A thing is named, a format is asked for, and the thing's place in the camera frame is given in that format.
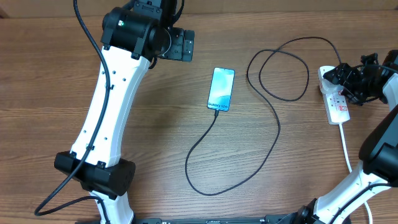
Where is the white charger plug adapter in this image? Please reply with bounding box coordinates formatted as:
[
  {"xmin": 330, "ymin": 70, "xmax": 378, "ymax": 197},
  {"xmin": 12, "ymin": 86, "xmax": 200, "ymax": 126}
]
[{"xmin": 320, "ymin": 78, "xmax": 343, "ymax": 95}]

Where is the white power strip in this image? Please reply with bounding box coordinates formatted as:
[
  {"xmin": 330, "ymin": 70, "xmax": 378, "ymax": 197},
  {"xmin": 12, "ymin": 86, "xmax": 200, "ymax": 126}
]
[{"xmin": 318, "ymin": 66, "xmax": 350, "ymax": 125}]

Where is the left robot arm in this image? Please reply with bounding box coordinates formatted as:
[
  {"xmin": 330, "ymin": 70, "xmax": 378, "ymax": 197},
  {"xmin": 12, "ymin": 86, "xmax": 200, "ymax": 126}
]
[{"xmin": 54, "ymin": 1, "xmax": 195, "ymax": 223}]

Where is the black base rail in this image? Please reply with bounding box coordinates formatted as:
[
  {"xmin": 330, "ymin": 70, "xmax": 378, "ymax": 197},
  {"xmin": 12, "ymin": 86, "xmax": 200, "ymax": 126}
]
[{"xmin": 133, "ymin": 213, "xmax": 297, "ymax": 224}]

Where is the Galaxy smartphone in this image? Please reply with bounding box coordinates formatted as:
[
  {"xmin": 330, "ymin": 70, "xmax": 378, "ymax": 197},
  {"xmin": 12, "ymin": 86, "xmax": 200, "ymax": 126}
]
[{"xmin": 207, "ymin": 67, "xmax": 235, "ymax": 111}]

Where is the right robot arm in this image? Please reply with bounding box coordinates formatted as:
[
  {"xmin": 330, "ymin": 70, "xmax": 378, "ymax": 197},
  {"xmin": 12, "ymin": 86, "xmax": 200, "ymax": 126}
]
[{"xmin": 280, "ymin": 50, "xmax": 397, "ymax": 223}]

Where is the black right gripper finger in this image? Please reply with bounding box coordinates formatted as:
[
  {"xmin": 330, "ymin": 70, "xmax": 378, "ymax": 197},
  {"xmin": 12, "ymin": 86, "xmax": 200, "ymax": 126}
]
[
  {"xmin": 341, "ymin": 88, "xmax": 358, "ymax": 105},
  {"xmin": 323, "ymin": 63, "xmax": 358, "ymax": 90}
]

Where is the black charger cable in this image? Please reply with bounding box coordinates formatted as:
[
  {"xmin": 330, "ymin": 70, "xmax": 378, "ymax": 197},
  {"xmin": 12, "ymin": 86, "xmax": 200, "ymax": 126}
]
[{"xmin": 185, "ymin": 36, "xmax": 343, "ymax": 197}]

